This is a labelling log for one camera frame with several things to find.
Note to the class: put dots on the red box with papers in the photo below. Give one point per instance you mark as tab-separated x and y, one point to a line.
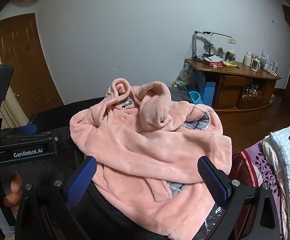
212	61

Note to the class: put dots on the light blue bucket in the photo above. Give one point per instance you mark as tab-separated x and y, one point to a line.
195	97

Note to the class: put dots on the black white striped pouch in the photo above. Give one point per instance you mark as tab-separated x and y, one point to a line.
271	72

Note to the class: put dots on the white knitted cloth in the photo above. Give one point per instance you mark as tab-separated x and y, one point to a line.
269	152

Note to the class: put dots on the person's left hand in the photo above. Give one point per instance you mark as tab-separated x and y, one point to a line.
15	185

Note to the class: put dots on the black desk lamp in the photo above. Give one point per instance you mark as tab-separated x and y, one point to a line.
194	45

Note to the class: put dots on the dark grey blanket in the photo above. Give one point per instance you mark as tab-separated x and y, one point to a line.
179	95

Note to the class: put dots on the clear plastic container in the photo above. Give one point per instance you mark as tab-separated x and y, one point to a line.
266	55

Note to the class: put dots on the black cover sheet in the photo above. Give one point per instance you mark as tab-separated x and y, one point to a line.
60	115

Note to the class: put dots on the blue flat board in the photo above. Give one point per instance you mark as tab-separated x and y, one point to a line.
209	93

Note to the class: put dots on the white wall socket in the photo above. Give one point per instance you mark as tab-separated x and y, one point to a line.
232	40

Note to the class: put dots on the yellow booklet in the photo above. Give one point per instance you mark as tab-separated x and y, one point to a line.
229	64

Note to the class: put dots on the clear plastic bag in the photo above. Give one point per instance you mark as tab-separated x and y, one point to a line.
186	73

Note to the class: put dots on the pink fleece jacket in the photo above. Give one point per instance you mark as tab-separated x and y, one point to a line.
135	142

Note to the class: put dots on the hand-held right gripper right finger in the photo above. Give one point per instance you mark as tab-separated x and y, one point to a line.
212	182

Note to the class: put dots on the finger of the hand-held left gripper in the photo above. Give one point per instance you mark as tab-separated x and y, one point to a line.
26	130
60	133

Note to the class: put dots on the white electric kettle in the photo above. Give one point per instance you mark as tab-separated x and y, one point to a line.
255	65

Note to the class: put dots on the white thermos jug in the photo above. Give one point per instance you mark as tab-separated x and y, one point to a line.
247	58

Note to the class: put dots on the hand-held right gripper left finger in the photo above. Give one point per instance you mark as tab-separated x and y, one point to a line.
81	182

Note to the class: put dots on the wooden desk cabinet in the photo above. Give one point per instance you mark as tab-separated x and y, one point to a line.
202	66

